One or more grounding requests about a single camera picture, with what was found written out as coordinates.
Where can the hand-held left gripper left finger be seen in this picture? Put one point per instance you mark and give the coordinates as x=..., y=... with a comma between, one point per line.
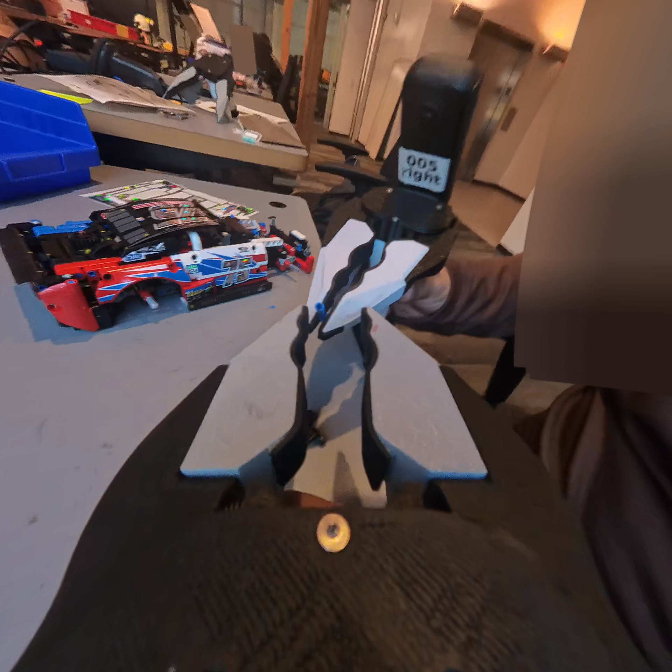
x=252, y=420

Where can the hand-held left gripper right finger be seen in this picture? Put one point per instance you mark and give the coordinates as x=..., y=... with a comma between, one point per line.
x=420, y=420

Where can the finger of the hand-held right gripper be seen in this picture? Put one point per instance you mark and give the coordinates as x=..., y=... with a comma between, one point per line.
x=383, y=278
x=338, y=252

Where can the blue axle pin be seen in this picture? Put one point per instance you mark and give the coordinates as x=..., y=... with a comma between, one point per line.
x=318, y=311

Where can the light grey desk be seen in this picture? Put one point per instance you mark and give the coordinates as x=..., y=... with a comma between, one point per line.
x=105, y=393

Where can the person's right hand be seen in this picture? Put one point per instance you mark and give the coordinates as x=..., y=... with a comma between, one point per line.
x=428, y=296

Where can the small teal box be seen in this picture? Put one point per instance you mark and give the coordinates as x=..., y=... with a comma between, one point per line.
x=251, y=137

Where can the red toy brick car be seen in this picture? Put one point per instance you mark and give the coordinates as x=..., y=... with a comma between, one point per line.
x=157, y=262

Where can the sticker sheet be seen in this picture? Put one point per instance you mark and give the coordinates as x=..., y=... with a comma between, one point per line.
x=157, y=191

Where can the grey work table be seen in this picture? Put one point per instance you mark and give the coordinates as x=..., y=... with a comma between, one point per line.
x=157, y=136

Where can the idle hand-held gripper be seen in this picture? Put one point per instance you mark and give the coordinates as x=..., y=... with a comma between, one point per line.
x=210, y=68

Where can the person's brown shirt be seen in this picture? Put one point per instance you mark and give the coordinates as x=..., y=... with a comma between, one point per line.
x=619, y=525

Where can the printed paper sheets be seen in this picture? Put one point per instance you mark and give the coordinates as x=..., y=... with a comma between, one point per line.
x=115, y=94

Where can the blue plastic bin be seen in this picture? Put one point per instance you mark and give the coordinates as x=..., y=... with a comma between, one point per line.
x=42, y=141

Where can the orange storage rack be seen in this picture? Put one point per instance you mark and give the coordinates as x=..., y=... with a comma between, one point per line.
x=78, y=21

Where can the wooden post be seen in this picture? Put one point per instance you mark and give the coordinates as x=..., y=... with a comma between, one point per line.
x=312, y=63

